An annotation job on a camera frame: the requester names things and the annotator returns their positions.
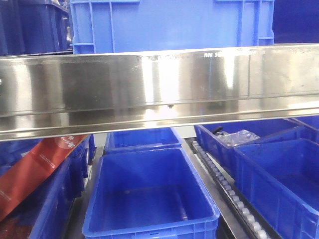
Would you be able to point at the lower roller track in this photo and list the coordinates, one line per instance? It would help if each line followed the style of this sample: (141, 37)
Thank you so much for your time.
(239, 219)

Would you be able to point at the blue bin rear right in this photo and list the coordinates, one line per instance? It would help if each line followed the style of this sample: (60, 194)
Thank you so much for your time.
(269, 130)

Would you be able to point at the blue bin front centre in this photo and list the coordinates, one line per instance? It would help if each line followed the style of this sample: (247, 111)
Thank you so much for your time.
(155, 194)

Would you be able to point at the blue bin front right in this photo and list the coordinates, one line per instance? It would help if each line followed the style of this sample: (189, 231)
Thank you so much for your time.
(281, 181)

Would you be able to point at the blue bin rear centre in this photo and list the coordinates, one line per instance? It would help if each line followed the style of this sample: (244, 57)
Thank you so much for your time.
(141, 140)

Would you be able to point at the blue bin lower left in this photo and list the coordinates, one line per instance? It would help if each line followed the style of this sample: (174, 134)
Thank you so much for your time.
(45, 212)

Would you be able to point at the clear plastic bag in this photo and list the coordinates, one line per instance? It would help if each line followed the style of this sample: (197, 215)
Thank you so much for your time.
(237, 138)

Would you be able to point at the large blue bin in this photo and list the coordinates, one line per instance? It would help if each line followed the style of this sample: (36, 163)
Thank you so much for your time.
(112, 26)

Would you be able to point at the dark blue bin upper left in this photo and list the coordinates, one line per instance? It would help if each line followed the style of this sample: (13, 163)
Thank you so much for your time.
(34, 26)

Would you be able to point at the stainless steel front rail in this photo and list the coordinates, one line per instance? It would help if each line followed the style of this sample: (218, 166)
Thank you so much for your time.
(69, 94)

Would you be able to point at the red cardboard box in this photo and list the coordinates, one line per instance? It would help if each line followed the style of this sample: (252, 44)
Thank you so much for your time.
(33, 169)

